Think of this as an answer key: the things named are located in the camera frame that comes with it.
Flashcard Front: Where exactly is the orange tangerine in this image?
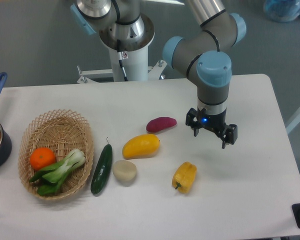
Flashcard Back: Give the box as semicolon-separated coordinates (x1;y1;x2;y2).
29;147;56;171

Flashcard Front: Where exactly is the green cucumber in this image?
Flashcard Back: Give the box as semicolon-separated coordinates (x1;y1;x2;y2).
90;138;113;196

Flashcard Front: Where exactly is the yellow mango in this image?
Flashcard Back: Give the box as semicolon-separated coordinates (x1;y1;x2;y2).
122;134;161;160

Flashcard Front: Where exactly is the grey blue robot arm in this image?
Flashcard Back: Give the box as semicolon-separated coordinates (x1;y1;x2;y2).
70;0;247;145

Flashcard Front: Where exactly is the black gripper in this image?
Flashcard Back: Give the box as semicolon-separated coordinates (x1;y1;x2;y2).
185;104;238;149

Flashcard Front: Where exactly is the yellow bell pepper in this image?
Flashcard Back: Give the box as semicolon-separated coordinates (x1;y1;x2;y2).
171;161;197;194

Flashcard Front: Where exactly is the woven wicker basket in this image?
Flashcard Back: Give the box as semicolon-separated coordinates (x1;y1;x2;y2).
18;109;94;200

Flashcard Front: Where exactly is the purple sweet potato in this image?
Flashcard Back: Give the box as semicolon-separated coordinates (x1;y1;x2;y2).
146;116;177;133

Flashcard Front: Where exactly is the beige round potato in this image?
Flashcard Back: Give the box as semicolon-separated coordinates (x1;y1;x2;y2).
112;160;137;182

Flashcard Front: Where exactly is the blue plastic bag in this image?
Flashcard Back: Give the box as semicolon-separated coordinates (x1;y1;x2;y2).
263;0;300;23

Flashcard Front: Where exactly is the green bok choy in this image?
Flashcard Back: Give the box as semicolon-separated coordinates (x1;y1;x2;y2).
29;149;86;196

